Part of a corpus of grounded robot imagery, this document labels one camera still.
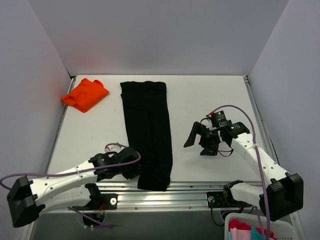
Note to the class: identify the white laundry basket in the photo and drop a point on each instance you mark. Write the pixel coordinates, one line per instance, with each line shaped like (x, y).
(282, 230)

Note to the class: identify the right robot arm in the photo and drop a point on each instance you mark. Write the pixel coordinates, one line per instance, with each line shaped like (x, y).
(280, 194)

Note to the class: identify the teal garment in basket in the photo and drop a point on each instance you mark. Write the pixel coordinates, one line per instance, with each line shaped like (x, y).
(257, 234)

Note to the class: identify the orange folded t shirt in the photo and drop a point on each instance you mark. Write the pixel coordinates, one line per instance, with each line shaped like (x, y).
(86, 95)

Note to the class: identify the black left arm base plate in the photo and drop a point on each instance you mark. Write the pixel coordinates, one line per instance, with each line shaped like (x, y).
(107, 201)

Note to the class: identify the black t shirt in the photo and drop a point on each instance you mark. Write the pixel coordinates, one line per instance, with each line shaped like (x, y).
(147, 125)

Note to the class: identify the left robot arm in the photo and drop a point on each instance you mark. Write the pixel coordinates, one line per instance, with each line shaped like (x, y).
(76, 187)

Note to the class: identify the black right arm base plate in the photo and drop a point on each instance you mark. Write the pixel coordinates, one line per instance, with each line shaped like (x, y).
(216, 199)

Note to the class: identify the orange garment in basket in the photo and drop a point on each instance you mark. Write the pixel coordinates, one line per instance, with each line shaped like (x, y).
(271, 233)

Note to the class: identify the aluminium frame rail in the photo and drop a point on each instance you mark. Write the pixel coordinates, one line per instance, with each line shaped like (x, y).
(178, 196)

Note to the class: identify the pink garment in basket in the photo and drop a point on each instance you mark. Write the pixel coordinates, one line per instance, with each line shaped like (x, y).
(238, 230)

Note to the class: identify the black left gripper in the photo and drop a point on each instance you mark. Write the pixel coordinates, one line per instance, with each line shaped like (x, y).
(135, 170)

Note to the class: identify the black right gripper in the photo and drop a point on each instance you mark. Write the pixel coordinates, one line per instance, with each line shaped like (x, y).
(206, 141)

